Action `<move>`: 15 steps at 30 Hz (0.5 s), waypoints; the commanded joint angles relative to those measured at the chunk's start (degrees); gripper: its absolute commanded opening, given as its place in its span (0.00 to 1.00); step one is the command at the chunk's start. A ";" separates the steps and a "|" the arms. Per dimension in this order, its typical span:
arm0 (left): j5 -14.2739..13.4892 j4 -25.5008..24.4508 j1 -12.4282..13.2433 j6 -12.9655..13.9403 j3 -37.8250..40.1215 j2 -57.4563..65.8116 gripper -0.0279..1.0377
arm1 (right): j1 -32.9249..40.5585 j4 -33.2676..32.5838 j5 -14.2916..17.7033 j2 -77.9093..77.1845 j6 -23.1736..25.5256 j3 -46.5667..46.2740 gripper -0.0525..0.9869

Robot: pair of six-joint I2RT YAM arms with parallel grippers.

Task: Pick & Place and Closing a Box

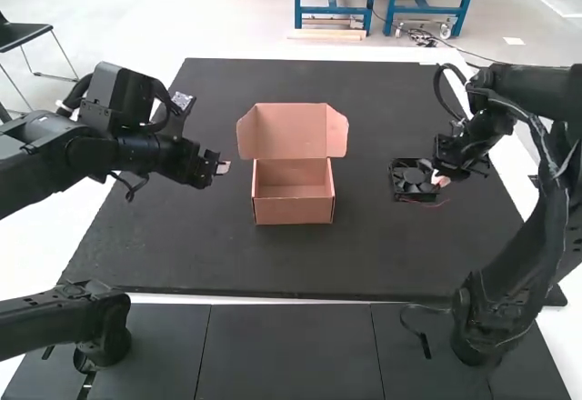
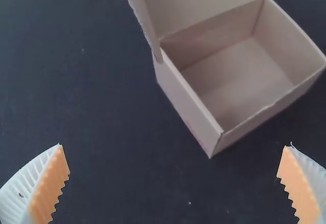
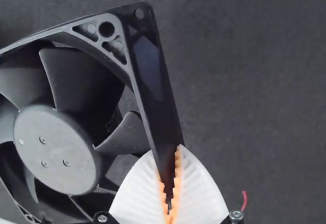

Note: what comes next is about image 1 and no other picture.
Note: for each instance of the black chair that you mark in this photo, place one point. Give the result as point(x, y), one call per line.
point(23, 32)

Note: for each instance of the blue metal frame table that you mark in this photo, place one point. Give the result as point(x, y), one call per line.
point(334, 9)
point(425, 9)

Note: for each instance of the pale wooden plank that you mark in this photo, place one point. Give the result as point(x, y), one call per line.
point(325, 35)

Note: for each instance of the black square fan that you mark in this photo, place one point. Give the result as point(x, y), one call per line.
point(411, 179)

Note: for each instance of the dark base panel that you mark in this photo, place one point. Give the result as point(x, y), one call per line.
point(286, 354)
point(150, 354)
point(409, 372)

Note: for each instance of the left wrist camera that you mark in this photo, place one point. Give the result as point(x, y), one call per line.
point(182, 102)

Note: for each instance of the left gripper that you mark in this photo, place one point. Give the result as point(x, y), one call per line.
point(197, 168)

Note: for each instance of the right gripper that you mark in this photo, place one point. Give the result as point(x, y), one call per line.
point(459, 156)

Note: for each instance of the cardboard box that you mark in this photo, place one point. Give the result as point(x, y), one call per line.
point(293, 204)

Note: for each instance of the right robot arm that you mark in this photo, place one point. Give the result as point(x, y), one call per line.
point(545, 218)

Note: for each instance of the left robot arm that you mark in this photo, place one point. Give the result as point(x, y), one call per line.
point(54, 154)

